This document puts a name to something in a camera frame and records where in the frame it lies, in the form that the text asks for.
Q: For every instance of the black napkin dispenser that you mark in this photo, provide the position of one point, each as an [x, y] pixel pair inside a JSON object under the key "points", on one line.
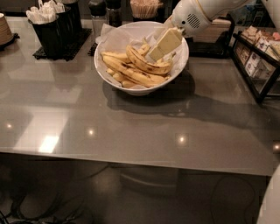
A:
{"points": [[213, 42]]}

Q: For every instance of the long front banana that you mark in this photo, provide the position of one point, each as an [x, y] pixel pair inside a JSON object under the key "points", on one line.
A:
{"points": [[138, 76]]}

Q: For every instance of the stack of paper cups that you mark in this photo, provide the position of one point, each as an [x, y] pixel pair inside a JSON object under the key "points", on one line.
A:
{"points": [[6, 36]]}

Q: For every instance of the back small banana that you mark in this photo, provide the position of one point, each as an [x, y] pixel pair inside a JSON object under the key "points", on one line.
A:
{"points": [[145, 47]]}

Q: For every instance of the small banana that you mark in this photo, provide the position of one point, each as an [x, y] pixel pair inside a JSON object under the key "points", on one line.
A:
{"points": [[120, 78], [145, 47]]}

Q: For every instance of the black cutlery holder front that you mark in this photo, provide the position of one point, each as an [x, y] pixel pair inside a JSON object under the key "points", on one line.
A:
{"points": [[56, 35]]}

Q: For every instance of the white paper liner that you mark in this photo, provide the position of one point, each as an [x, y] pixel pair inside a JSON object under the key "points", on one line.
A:
{"points": [[122, 36]]}

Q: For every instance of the wooden stirrer holder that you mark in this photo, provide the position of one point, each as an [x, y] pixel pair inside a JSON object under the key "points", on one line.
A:
{"points": [[145, 10]]}

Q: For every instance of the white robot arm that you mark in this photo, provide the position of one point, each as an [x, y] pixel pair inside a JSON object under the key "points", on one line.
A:
{"points": [[214, 8]]}

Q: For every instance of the black rubber mat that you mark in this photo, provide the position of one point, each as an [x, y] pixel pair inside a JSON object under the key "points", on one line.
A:
{"points": [[70, 50]]}

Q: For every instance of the salt shaker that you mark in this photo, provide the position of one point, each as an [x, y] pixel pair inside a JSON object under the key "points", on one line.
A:
{"points": [[98, 15]]}

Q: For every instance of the white plastic cutlery bundle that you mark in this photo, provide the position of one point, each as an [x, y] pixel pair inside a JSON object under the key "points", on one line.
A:
{"points": [[45, 12]]}

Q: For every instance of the white bowl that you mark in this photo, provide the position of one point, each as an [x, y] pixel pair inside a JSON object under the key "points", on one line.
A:
{"points": [[140, 90]]}

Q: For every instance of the black sachet rack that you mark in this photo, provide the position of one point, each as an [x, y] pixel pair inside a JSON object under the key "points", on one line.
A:
{"points": [[256, 54]]}

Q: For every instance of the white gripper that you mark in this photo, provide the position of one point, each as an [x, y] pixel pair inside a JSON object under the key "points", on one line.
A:
{"points": [[187, 17]]}

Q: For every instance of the lower small banana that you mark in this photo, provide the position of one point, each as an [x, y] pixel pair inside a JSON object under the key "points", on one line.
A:
{"points": [[120, 78]]}

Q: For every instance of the black cutlery holder rear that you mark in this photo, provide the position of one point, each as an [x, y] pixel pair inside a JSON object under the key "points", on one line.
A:
{"points": [[75, 16]]}

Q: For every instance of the left upper banana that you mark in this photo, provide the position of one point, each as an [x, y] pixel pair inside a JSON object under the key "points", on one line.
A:
{"points": [[118, 55]]}

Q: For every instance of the top curved spotted banana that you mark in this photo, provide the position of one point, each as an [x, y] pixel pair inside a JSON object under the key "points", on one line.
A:
{"points": [[157, 68]]}

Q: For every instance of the black cutlery holder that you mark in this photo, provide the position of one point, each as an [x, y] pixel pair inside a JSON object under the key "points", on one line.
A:
{"points": [[56, 35], [75, 16]]}

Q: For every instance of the pepper shaker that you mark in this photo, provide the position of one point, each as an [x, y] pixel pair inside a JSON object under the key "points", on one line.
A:
{"points": [[114, 12]]}

